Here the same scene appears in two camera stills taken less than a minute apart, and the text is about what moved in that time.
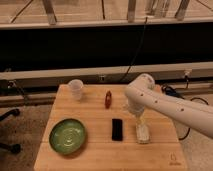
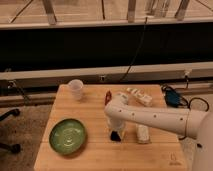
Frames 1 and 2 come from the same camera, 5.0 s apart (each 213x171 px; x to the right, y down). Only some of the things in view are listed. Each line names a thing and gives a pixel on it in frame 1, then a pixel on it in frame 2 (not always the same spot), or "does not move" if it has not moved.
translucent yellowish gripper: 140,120 → 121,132
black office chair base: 15,148 does not move
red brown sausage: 108,100 does not move
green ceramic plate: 66,136 does not move
